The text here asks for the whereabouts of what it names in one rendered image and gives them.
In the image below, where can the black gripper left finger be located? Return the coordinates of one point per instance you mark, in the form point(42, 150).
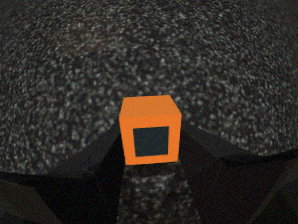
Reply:
point(83, 190)

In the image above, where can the orange block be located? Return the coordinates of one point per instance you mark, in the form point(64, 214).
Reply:
point(150, 129)

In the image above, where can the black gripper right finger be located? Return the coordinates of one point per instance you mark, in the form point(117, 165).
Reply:
point(229, 184)

